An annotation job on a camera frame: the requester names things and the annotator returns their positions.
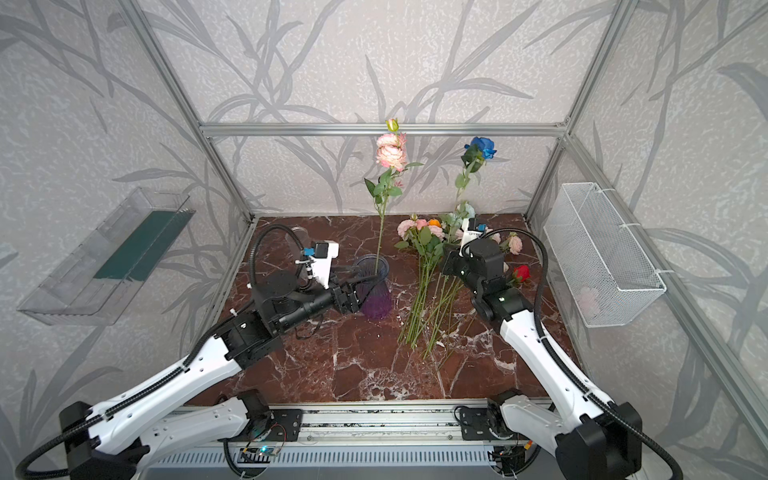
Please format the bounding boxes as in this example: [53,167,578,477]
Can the purple blue glass vase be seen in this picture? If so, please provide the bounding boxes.
[354,254,392,321]

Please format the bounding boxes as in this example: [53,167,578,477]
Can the blue rose stem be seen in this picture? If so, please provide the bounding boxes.
[449,137,497,239]

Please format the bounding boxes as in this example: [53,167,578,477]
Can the pink lisianthus flower stem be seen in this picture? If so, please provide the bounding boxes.
[364,118,421,275]

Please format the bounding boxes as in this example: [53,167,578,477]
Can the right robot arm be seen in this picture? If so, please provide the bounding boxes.
[442,221,684,479]

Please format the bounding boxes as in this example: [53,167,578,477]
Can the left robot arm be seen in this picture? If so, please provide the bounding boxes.
[15,224,386,479]

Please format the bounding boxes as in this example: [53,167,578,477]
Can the clear frosted glass vase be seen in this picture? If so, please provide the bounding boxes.
[291,226,313,251]

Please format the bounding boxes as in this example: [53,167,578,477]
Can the pink carnation stem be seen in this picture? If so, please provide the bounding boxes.
[490,232,523,256]

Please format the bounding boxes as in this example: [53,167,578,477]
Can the red rose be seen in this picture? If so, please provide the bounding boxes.
[512,265,531,284]

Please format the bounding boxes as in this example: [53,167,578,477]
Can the pink rose bouquet stem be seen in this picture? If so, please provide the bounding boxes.
[395,215,445,349]

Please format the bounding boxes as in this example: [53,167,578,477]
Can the pale green hydrangea stem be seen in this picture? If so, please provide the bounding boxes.
[424,200,475,358]

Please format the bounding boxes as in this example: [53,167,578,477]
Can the green circuit board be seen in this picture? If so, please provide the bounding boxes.
[238,445,282,464]

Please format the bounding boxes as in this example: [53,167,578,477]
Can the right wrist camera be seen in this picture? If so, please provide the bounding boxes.
[460,217,487,248]

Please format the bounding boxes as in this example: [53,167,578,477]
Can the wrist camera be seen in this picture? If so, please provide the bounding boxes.
[460,217,487,248]
[296,241,339,289]

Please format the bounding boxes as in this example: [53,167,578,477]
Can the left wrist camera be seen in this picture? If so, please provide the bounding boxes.
[296,241,339,289]

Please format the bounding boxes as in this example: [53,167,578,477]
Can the aluminium front rail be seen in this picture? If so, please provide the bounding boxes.
[143,400,631,448]

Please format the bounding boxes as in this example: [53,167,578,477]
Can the white wire mesh basket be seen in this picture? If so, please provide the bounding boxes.
[543,182,667,328]

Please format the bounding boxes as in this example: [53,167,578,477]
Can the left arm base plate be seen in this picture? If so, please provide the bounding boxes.
[239,409,303,443]

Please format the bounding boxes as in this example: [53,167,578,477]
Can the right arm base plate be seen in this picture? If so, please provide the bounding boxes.
[453,405,511,441]

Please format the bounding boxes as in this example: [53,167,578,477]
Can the clear acrylic wall shelf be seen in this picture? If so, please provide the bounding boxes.
[18,187,196,326]

